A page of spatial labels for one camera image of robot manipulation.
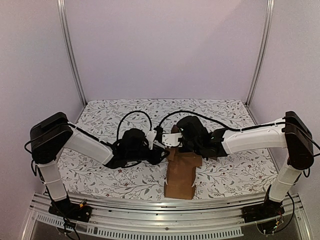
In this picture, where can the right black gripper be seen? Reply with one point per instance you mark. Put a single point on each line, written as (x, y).
(185, 144)

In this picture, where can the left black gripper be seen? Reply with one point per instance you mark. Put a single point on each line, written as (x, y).
(157, 152)

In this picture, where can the brown cardboard box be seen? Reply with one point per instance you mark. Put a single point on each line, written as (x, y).
(181, 174)

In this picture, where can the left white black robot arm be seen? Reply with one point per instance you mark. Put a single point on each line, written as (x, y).
(54, 134)

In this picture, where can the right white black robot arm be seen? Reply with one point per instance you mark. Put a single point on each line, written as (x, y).
(288, 132)

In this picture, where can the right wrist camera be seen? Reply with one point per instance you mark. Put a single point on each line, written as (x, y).
(172, 140)

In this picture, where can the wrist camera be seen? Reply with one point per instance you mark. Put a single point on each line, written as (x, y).
(172, 140)
(154, 136)

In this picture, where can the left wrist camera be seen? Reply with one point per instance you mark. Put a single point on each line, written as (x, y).
(154, 136)

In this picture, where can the front aluminium rail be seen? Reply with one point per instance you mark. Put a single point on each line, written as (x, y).
(202, 219)

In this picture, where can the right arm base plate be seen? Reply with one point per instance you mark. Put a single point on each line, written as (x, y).
(261, 211)

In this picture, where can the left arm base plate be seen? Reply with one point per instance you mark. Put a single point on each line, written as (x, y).
(72, 211)

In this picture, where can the right aluminium frame post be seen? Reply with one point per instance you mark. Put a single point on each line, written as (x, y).
(262, 52)

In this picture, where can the aluminium frame post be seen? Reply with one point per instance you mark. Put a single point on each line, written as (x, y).
(61, 6)
(262, 52)

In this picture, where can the left aluminium frame post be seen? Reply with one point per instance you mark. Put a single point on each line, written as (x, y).
(61, 6)

